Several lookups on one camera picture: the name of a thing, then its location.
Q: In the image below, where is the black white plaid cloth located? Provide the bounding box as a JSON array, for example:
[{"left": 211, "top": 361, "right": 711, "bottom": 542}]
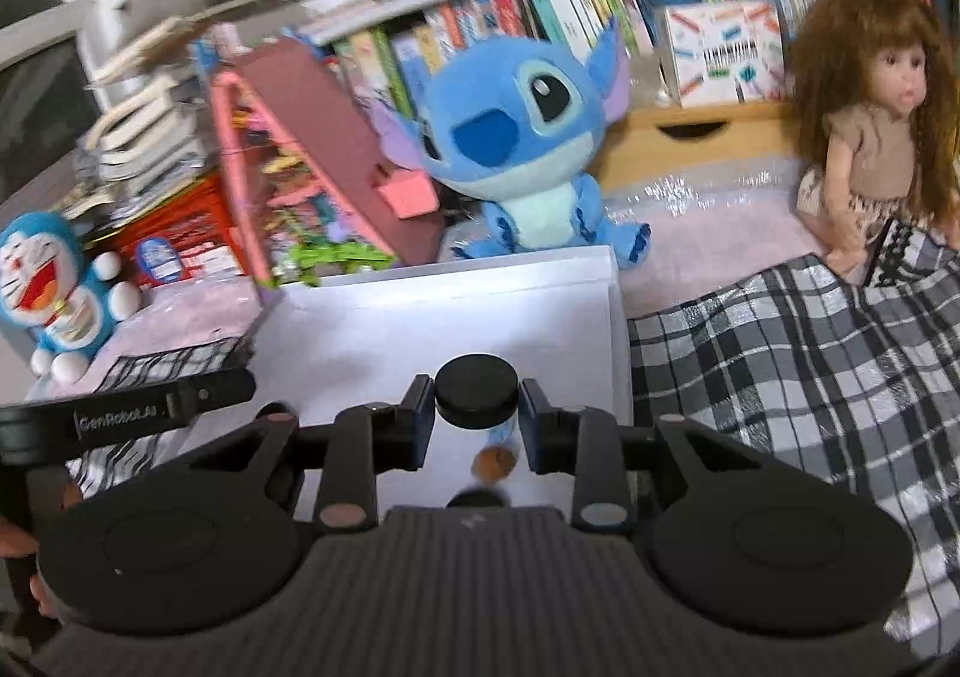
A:
[{"left": 67, "top": 227, "right": 960, "bottom": 663}]

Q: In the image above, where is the person's left hand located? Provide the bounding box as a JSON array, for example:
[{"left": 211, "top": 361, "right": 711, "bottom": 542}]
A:
[{"left": 0, "top": 516, "right": 56, "bottom": 619}]

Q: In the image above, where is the wooden drawer box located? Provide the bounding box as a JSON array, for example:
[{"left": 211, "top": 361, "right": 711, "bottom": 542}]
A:
[{"left": 596, "top": 100, "right": 807, "bottom": 194}]

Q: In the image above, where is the blue alien plush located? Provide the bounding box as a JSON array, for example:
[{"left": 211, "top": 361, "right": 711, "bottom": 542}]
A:
[{"left": 371, "top": 13, "right": 653, "bottom": 269}]

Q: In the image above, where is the black round lid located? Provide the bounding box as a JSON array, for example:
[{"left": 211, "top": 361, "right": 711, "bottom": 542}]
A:
[
  {"left": 435, "top": 356, "right": 520, "bottom": 427},
  {"left": 448, "top": 488, "right": 511, "bottom": 509}
]

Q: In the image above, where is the blue white cat plush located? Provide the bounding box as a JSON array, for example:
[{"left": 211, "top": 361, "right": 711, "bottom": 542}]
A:
[{"left": 0, "top": 212, "right": 143, "bottom": 386}]

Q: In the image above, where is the brown-haired doll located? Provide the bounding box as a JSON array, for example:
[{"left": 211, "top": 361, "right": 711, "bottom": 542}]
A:
[{"left": 787, "top": 0, "right": 960, "bottom": 288}]

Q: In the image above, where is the white colourful printed box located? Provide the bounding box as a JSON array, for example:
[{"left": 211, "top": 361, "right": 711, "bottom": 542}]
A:
[{"left": 652, "top": 1, "right": 788, "bottom": 109}]

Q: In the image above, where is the pink triangular toy house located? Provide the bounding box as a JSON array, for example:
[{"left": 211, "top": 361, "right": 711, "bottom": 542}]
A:
[{"left": 191, "top": 21, "right": 443, "bottom": 292}]

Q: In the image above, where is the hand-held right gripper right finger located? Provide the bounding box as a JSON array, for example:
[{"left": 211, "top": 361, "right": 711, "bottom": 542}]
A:
[{"left": 520, "top": 378, "right": 752, "bottom": 529}]

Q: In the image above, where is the stack of worn books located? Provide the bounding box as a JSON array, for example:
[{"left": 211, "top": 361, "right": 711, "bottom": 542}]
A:
[{"left": 75, "top": 0, "right": 271, "bottom": 213}]

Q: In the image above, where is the brown wooden ball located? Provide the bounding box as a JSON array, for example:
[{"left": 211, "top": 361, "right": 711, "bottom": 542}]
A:
[{"left": 472, "top": 448, "right": 518, "bottom": 483}]

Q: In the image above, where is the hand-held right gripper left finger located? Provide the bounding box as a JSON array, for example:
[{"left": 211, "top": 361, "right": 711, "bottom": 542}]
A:
[{"left": 180, "top": 373, "right": 437, "bottom": 529}]

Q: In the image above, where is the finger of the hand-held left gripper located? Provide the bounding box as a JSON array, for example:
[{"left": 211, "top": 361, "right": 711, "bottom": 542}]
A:
[{"left": 176, "top": 366, "right": 258, "bottom": 425}]

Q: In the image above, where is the red plastic crate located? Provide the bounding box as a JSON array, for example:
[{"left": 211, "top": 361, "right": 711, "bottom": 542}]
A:
[{"left": 90, "top": 171, "right": 252, "bottom": 288}]

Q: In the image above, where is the white cardboard box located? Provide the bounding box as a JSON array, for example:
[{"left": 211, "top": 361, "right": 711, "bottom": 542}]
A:
[{"left": 240, "top": 243, "right": 635, "bottom": 520}]

